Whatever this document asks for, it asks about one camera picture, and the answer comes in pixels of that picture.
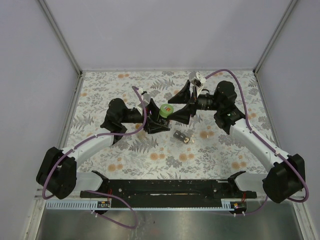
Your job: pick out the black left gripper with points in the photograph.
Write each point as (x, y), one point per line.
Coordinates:
(150, 119)

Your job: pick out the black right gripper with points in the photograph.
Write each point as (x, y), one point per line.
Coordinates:
(183, 115)

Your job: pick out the green bottle cap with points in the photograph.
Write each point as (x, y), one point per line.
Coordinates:
(166, 110)

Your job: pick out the grey weekly pill organizer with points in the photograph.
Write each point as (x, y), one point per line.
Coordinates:
(184, 136)

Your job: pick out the green pill bottle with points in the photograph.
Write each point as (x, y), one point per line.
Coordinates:
(163, 120)

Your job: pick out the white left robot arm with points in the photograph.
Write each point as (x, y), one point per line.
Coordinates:
(59, 173)

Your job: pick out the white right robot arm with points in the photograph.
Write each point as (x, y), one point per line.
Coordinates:
(285, 178)

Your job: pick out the floral table mat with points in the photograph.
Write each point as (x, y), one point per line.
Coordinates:
(154, 156)

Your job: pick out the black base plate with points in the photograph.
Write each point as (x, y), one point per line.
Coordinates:
(209, 189)

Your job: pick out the white cable duct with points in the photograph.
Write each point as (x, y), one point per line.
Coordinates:
(154, 203)

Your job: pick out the right aluminium corner post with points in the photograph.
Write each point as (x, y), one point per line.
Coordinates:
(275, 35)

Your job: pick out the aluminium corner post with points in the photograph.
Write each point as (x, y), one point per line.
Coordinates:
(275, 35)
(58, 33)

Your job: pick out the left aluminium corner post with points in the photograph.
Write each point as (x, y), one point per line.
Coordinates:
(58, 33)

